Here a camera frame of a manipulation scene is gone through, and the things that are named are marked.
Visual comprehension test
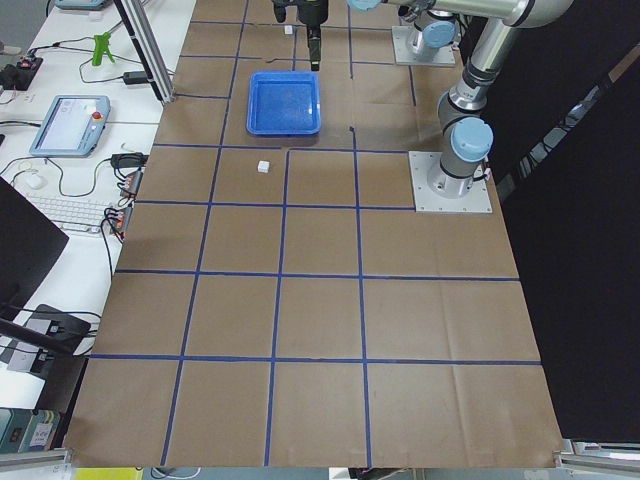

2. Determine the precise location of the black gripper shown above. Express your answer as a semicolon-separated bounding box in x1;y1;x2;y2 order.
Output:
272;0;329;70

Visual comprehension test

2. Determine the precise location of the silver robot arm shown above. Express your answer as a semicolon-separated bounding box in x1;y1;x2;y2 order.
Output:
272;0;459;71
397;1;572;199

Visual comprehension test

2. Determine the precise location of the blue plastic tray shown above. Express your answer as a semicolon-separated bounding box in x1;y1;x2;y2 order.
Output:
246;70;322;136

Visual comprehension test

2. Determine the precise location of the black power adapter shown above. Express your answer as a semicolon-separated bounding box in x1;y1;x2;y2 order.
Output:
122;71;148;85

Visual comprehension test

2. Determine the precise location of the green plastic clamp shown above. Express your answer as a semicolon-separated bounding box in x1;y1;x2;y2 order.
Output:
91;31;115;67

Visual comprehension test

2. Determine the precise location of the blue teach pendant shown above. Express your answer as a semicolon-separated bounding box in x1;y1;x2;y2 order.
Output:
29;95;111;157

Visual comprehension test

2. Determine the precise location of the brown paper table mat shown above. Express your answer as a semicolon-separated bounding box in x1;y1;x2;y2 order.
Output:
65;1;561;468

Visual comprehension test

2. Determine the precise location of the white keyboard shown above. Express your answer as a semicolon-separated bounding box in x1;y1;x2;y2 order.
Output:
25;193;114;235

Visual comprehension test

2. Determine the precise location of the white computer mouse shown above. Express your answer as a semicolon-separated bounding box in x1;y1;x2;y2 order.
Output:
25;173;46;190

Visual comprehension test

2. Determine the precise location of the black monitor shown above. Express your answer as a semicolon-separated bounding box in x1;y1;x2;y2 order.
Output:
0;180;69;321

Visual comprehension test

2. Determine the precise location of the black monitor stand base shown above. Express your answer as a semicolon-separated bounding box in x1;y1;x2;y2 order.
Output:
1;304;91;354

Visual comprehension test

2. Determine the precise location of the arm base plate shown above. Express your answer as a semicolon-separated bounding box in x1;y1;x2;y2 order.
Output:
392;21;456;67
408;151;493;214

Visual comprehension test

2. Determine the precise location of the aluminium frame post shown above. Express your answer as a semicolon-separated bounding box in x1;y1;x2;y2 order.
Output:
114;0;174;105

